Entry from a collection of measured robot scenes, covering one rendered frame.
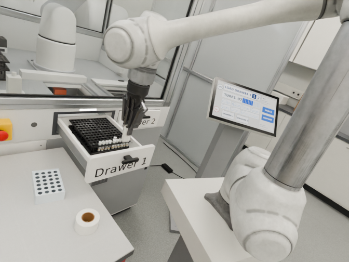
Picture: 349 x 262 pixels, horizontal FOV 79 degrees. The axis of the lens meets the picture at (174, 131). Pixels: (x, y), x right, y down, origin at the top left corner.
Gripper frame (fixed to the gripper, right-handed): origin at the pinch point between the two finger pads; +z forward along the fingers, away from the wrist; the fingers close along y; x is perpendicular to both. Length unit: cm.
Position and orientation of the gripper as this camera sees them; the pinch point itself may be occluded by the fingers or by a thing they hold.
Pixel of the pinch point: (126, 133)
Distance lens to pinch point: 81.8
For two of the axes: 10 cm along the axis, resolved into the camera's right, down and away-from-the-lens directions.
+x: -6.8, 1.0, -7.3
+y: -6.7, -4.9, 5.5
